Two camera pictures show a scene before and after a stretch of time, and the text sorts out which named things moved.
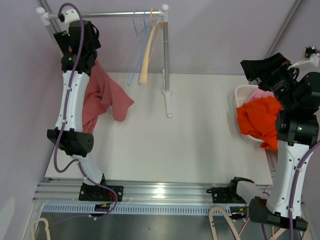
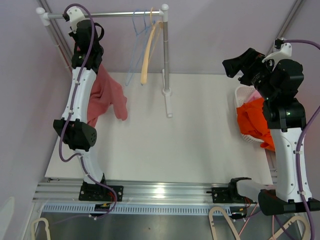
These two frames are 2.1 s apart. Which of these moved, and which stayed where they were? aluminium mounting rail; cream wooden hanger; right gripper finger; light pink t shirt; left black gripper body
Moved: left black gripper body; right gripper finger
Stayed: cream wooden hanger; aluminium mounting rail; light pink t shirt
